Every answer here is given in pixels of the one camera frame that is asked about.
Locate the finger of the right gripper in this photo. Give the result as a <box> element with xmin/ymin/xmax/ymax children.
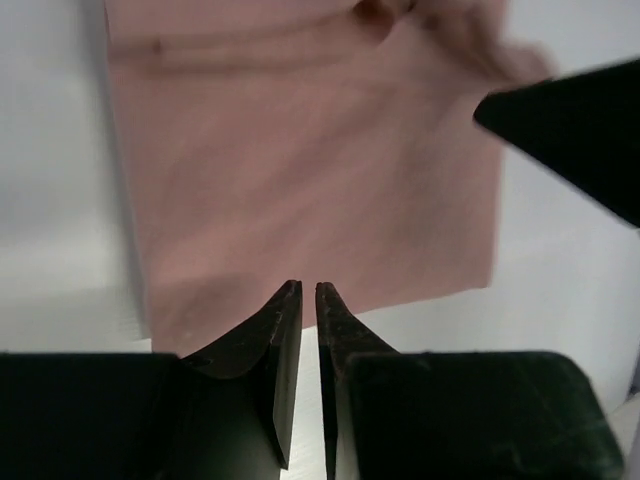
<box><xmin>473</xmin><ymin>60</ymin><xmax>639</xmax><ymax>226</ymax></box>

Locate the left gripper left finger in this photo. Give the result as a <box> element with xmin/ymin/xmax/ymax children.
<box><xmin>1</xmin><ymin>280</ymin><xmax>303</xmax><ymax>479</ymax></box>

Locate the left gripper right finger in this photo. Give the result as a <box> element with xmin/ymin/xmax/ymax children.
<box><xmin>315</xmin><ymin>283</ymin><xmax>625</xmax><ymax>480</ymax></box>

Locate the pink printed t-shirt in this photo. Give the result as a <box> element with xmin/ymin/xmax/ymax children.
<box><xmin>104</xmin><ymin>1</ymin><xmax>551</xmax><ymax>355</ymax></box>

